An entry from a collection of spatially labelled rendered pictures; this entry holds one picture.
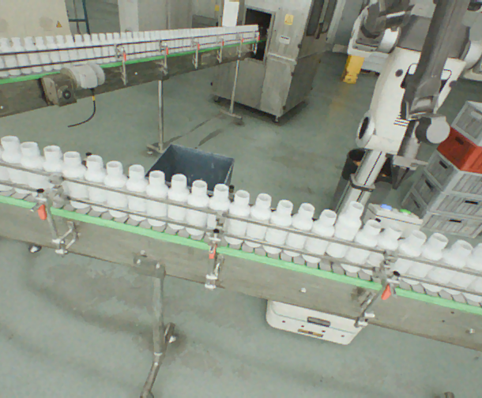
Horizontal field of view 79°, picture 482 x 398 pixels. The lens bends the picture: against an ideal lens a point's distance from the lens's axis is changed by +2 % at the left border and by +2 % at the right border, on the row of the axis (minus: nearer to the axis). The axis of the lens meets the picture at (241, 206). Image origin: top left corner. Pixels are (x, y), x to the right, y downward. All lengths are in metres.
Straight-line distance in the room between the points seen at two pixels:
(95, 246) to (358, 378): 1.53
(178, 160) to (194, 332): 0.97
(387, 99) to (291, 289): 0.80
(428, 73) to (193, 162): 0.98
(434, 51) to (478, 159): 2.17
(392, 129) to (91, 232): 1.15
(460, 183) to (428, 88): 2.19
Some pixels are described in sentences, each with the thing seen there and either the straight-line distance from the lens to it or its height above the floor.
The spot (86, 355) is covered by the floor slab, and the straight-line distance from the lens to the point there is 1.82.
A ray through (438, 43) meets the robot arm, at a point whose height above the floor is 1.56.
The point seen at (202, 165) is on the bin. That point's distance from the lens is 1.42.
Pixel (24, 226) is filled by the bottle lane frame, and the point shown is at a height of 0.90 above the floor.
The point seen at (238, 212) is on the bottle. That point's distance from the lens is 0.76.
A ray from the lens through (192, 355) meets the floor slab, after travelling 1.75.
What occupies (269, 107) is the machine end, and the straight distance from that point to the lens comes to 4.50.
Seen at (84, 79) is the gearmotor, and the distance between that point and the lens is 2.05.
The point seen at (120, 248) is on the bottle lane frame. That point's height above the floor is 0.90.
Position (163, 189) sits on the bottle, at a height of 1.13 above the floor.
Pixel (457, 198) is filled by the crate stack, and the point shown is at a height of 0.40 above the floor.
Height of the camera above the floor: 1.60
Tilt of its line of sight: 38 degrees down
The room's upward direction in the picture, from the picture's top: 12 degrees clockwise
